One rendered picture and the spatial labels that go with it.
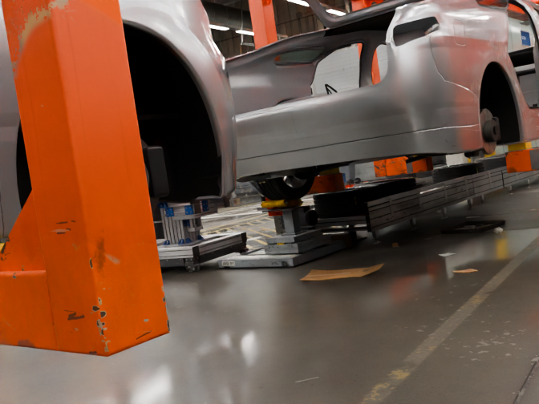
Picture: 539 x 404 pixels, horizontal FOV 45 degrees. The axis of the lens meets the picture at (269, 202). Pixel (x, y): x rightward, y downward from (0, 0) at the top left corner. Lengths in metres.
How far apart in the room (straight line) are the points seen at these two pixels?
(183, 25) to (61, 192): 1.11
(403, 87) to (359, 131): 0.38
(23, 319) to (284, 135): 3.00
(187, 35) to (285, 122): 2.04
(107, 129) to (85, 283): 0.29
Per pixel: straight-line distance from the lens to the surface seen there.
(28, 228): 1.41
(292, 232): 5.54
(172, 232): 6.23
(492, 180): 8.62
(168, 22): 2.18
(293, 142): 4.20
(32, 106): 1.31
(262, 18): 6.32
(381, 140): 3.91
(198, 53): 2.26
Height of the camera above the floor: 0.82
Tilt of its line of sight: 3 degrees down
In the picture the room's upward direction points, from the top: 8 degrees counter-clockwise
